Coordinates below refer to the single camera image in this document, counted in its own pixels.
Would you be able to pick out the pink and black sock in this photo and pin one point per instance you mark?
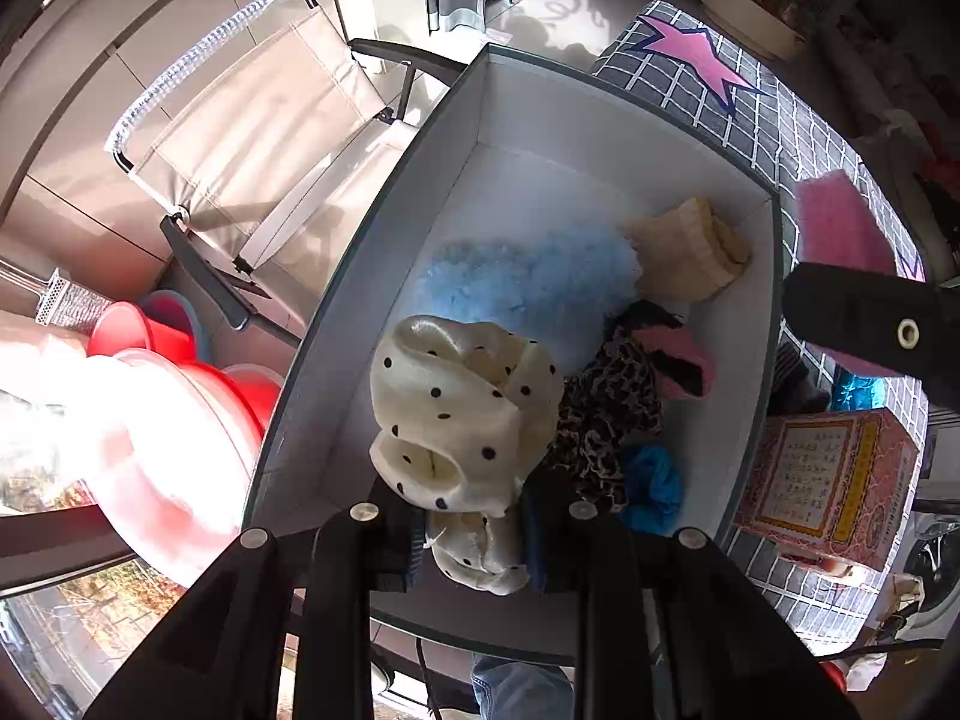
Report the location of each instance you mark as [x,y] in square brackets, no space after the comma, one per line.
[686,360]

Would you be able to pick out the blue plastic basin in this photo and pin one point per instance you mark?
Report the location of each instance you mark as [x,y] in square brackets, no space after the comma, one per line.
[184,311]

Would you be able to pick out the large red plastic basin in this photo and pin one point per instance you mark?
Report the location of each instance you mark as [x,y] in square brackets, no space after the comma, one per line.
[253,390]

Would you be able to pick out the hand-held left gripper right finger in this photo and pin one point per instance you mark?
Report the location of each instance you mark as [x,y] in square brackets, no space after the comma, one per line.
[534,540]

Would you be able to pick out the beige knitted sock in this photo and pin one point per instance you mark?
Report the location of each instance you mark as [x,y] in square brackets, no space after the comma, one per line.
[682,255]

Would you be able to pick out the light blue fluffy cloth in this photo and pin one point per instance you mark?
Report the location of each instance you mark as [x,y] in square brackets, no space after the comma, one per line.
[525,277]

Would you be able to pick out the cream polka dot cloth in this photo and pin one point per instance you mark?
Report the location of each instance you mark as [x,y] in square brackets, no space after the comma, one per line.
[465,405]

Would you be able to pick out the grey cardboard box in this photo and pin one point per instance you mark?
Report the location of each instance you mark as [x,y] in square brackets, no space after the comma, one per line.
[360,360]

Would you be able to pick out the person's jeans leg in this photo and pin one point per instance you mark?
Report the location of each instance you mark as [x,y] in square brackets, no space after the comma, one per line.
[517,690]

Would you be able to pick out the teal fuzzy cloth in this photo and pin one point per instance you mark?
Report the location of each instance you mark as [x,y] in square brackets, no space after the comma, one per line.
[859,394]

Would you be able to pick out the blue mesh cap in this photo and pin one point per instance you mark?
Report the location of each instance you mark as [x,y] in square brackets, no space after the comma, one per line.
[652,487]

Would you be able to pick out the beige folding chair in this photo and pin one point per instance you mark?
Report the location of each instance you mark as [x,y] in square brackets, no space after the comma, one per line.
[262,135]

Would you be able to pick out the grey checked cloth with stars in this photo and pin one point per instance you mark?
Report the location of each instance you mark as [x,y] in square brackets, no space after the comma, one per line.
[750,112]

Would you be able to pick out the small red plastic basin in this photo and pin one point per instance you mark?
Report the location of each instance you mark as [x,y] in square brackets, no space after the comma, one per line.
[124,326]

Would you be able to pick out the leopard print cloth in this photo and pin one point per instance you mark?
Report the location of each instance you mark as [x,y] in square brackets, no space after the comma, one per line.
[600,405]

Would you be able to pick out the pink fuzzy cloth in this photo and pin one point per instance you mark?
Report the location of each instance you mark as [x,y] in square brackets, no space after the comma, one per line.
[840,225]

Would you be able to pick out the white perforated basket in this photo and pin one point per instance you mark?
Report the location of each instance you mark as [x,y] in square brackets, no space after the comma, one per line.
[71,304]

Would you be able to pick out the white oval tray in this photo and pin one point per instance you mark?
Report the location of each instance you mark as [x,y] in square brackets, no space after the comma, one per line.
[750,22]

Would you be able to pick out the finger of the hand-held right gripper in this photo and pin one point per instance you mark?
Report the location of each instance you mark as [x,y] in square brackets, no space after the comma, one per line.
[847,307]

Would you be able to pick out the pink printed carton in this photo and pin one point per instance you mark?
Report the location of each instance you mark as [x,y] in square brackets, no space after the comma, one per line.
[817,472]

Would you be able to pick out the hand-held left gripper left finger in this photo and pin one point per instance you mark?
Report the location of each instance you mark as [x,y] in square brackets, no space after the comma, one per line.
[412,547]

